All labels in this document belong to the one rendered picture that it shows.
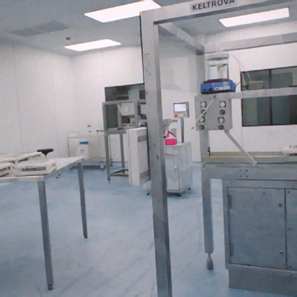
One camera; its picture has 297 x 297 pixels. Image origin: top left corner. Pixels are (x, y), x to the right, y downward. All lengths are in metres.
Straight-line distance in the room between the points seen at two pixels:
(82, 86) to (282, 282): 7.49
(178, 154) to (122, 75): 4.01
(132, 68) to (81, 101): 1.70
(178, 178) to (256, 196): 2.74
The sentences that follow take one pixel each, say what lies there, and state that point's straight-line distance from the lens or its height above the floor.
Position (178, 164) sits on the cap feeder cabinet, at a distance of 4.90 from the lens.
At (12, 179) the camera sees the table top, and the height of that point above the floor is 0.82.
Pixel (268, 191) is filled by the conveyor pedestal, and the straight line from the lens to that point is 2.28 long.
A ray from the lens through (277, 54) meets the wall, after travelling 7.46.
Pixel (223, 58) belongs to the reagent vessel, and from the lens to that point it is 2.28.
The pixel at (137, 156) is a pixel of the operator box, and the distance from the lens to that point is 1.52.
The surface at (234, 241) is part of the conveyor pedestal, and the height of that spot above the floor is 0.33.
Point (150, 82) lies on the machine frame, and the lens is 1.61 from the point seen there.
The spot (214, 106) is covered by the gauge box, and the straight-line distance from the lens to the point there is 2.18.
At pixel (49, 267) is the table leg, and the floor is 0.17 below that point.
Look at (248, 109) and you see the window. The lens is 7.45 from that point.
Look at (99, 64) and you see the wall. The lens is 8.81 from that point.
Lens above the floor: 1.20
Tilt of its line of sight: 5 degrees down
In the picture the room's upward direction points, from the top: 3 degrees counter-clockwise
